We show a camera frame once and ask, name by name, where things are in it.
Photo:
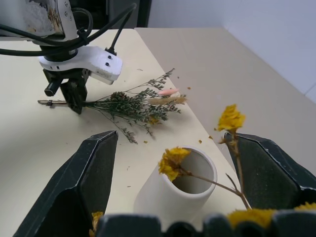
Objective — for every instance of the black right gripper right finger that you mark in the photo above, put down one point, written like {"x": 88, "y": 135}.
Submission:
{"x": 269, "y": 177}

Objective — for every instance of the green dried flower bouquet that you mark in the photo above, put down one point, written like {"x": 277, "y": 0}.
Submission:
{"x": 128, "y": 106}

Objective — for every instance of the white cylindrical vase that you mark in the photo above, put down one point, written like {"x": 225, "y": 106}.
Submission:
{"x": 160, "y": 197}

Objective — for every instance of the yellow dried flower bouquet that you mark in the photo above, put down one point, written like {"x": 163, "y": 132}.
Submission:
{"x": 172, "y": 163}

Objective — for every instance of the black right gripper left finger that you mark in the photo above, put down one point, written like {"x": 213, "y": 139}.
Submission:
{"x": 81, "y": 177}

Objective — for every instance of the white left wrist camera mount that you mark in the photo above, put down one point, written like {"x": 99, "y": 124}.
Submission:
{"x": 98, "y": 61}

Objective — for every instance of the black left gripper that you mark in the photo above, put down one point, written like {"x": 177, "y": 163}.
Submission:
{"x": 53, "y": 77}

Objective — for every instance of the dark background panel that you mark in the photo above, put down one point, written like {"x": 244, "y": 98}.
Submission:
{"x": 108, "y": 12}

